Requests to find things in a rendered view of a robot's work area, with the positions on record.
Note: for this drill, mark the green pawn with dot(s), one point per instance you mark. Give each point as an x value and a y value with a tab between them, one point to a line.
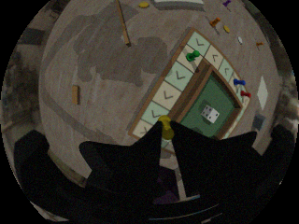
191	56

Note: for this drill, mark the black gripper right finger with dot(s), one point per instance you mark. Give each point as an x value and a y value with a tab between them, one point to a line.
199	157

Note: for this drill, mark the yellow game pawn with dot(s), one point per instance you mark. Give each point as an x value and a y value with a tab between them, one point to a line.
168	133

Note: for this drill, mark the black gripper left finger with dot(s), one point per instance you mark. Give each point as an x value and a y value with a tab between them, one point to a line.
140	159

